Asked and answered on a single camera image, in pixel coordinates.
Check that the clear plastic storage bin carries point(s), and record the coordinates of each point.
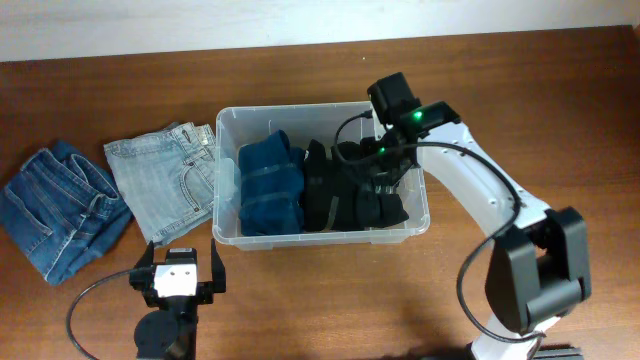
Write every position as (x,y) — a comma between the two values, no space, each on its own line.
(237,127)

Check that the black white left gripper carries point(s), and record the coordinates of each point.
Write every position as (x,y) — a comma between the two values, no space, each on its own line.
(142,279)

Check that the black fuzzy garment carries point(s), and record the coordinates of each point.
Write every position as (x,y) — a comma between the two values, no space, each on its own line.
(363,201)

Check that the teal blue garment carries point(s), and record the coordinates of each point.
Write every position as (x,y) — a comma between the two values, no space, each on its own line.
(272,183)

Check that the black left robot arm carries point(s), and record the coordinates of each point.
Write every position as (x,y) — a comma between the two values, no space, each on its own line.
(168,332)

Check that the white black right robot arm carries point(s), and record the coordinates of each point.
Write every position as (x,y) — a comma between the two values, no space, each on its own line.
(539,267)

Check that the dark blue folded jeans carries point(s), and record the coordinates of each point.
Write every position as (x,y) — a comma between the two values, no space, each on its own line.
(62,211)

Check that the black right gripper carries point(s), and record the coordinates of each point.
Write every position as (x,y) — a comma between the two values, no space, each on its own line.
(378,164)

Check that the light blue folded jeans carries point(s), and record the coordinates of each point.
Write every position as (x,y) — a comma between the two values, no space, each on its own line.
(166,178)

